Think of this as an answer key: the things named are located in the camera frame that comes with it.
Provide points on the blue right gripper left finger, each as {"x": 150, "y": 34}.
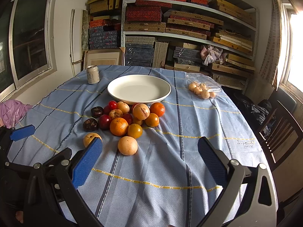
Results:
{"x": 84, "y": 161}

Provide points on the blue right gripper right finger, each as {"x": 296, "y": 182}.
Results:
{"x": 215, "y": 161}

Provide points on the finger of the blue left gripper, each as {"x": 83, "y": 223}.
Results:
{"x": 23, "y": 132}

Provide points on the dark brown chestnut fruit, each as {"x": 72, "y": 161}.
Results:
{"x": 90, "y": 124}

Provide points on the large tan round fruit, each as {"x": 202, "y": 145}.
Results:
{"x": 127, "y": 145}

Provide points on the dark red plum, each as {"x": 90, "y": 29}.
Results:
{"x": 104, "y": 122}
{"x": 128, "y": 117}

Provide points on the large orange mandarin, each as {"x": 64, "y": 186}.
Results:
{"x": 118, "y": 126}

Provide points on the yellow-orange plum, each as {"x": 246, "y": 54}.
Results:
{"x": 153, "y": 120}
{"x": 134, "y": 131}

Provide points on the red cherry tomato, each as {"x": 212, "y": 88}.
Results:
{"x": 112, "y": 105}

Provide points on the small brown longan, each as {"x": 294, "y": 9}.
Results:
{"x": 137, "y": 121}

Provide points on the tan scarred round fruit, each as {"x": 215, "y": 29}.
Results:
{"x": 141, "y": 111}

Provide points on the purple cloth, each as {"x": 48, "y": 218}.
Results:
{"x": 11, "y": 112}

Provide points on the blue checked tablecloth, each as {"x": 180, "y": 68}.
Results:
{"x": 166, "y": 182}

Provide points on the wooden chair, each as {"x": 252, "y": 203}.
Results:
{"x": 285, "y": 125}

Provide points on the white beverage can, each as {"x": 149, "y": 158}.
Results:
{"x": 92, "y": 74}

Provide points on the clear plastic fruit box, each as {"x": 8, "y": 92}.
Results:
{"x": 203, "y": 86}

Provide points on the white ceramic plate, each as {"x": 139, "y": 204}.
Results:
{"x": 138, "y": 88}

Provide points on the framed picture leaning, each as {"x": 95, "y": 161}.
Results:
{"x": 100, "y": 57}

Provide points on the pink plastic bag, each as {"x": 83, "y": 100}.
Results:
{"x": 210, "y": 54}

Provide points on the beige curtain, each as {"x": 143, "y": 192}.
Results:
{"x": 269, "y": 70}

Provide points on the metal storage shelf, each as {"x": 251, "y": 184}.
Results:
{"x": 169, "y": 34}

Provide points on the window with white frame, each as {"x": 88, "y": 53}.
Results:
{"x": 27, "y": 44}

